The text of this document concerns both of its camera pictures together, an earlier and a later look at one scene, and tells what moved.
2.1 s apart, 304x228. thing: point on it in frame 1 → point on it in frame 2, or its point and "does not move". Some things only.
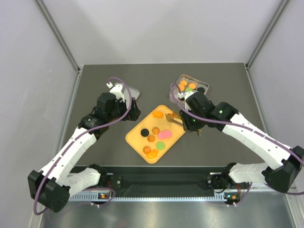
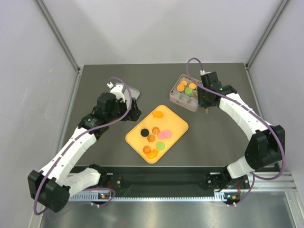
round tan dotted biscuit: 184,82 does not move
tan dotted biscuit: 192,85 does not move
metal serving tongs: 179,120 → 206,109
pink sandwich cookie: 161,135 does not move
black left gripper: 134,113 does not move
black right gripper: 188,125 → 202,102
